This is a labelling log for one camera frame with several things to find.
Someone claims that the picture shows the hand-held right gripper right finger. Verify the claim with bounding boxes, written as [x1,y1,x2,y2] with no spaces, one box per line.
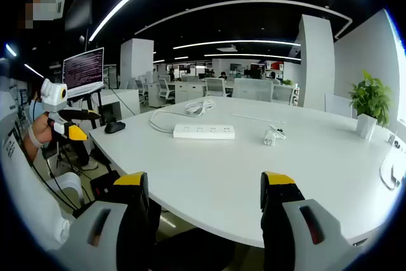
[259,171,378,271]

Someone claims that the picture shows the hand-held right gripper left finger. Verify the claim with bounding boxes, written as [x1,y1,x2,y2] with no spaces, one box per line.
[58,171,159,271]

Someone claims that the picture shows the white power strip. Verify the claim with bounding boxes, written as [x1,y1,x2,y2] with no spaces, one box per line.
[173,123,236,140]

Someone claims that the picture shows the white charger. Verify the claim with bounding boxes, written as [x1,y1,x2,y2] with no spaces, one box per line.
[262,129,277,147]

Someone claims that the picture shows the grey charger cable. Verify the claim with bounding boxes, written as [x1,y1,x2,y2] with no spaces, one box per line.
[268,124,287,140]

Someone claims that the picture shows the small white desk gadget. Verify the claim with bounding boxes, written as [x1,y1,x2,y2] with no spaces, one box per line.
[386,131,404,150]

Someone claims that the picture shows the white desk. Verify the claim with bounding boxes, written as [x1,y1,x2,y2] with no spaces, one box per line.
[89,95,406,249]

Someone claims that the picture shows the white desk partition panel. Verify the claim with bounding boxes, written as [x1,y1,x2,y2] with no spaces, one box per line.
[233,77,274,103]

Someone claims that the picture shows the person's left hand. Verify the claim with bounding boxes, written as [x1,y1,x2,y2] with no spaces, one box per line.
[32,112,55,145]

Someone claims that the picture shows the black laptop tripod stand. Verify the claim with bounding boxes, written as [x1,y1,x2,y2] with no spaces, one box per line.
[68,91,103,128]

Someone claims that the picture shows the black computer mouse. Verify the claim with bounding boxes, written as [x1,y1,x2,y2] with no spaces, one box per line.
[104,121,126,135]

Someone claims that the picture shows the computer monitor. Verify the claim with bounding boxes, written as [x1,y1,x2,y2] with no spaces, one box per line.
[62,47,105,98]

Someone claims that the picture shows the white wristband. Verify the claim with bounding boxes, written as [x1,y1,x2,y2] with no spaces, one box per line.
[27,124,43,149]

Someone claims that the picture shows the white curved chair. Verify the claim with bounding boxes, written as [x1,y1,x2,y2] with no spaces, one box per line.
[46,171,86,209]

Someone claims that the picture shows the black box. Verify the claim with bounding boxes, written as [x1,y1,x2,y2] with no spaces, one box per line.
[89,171,122,202]

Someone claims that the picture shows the person's white clothing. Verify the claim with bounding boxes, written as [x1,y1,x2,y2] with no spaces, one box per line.
[0,89,72,251]

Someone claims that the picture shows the grey mesh office chair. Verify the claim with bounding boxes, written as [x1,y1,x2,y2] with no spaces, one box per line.
[272,84,294,105]
[157,77,176,105]
[205,77,228,98]

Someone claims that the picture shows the white square plant pot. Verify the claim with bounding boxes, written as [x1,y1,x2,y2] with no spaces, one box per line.
[355,114,378,140]

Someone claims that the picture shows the green potted plant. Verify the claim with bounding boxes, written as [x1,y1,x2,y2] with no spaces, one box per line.
[348,69,394,128]

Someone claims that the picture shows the black cable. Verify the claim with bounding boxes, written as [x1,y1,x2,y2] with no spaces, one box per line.
[30,155,82,212]

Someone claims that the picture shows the white cable loop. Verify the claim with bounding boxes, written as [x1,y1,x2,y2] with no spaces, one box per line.
[379,155,404,191]

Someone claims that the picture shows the white power strip cable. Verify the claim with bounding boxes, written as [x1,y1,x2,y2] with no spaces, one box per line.
[149,98,217,134]

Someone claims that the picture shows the white desk cable cover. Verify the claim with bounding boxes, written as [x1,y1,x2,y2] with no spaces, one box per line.
[232,112,287,125]

